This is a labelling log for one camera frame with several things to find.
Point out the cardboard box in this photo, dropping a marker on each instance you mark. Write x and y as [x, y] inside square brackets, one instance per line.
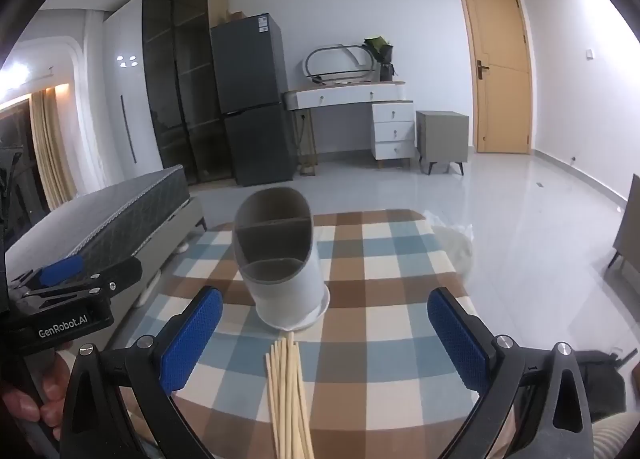
[238, 16]

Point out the checked tablecloth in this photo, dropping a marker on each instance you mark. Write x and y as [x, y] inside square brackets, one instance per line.
[380, 289]

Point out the green plant bouquet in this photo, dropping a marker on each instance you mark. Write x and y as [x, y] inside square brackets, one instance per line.
[380, 51]

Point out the beige curtain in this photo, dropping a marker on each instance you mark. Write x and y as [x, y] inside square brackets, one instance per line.
[50, 149]

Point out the grey cabinet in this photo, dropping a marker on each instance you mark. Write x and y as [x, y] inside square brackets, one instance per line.
[627, 239]

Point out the grey nightstand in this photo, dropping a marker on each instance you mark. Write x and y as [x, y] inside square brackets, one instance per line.
[442, 139]

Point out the beige pouf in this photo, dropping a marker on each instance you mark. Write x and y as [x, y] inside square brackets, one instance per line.
[457, 251]

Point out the white plastic bag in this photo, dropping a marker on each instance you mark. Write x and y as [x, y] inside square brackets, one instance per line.
[450, 221]

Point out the dark window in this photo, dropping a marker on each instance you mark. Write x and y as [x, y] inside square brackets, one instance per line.
[15, 134]

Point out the white wardrobe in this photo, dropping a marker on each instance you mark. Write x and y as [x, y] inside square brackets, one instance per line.
[125, 114]

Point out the dark grey fridge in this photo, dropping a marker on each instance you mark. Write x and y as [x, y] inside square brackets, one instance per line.
[250, 89]

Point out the white grey utensil holder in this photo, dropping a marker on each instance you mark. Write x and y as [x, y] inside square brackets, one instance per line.
[285, 299]

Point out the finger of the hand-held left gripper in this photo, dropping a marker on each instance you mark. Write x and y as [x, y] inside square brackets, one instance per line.
[60, 270]
[115, 276]

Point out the beige ribbed clothing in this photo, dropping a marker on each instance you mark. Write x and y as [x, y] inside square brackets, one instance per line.
[615, 439]

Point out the dark glass cabinet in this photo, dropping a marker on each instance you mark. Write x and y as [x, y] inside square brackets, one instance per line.
[175, 64]

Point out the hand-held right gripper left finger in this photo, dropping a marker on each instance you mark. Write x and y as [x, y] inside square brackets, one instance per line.
[192, 344]

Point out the gold frame stool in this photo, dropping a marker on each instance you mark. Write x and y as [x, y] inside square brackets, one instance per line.
[305, 170]

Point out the grey bed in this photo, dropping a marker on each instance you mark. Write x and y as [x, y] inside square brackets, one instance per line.
[100, 229]

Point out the white vanity desk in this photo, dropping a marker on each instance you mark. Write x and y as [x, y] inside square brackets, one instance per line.
[350, 96]

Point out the wooden door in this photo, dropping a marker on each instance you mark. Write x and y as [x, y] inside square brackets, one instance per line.
[500, 64]

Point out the person's left hand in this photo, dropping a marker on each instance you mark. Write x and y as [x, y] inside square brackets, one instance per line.
[60, 379]

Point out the bundle of wooden chopsticks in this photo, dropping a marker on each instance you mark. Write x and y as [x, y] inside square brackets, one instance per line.
[287, 399]

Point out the black bag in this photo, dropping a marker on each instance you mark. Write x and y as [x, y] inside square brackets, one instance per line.
[605, 384]

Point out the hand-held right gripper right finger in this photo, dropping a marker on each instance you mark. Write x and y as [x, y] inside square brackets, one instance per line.
[457, 344]

